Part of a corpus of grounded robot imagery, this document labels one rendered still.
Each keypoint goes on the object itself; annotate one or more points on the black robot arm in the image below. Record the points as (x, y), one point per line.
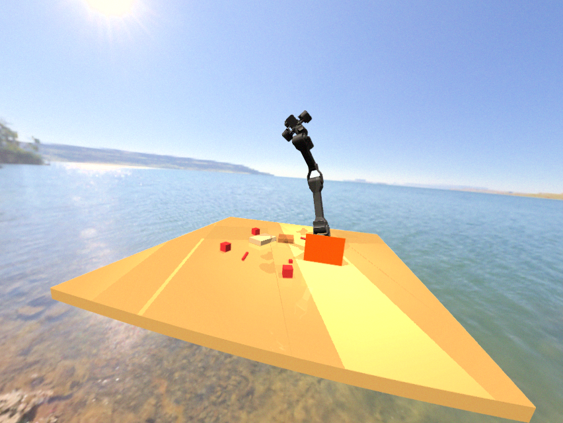
(303, 143)

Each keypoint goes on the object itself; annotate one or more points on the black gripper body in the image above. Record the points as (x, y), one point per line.
(305, 116)

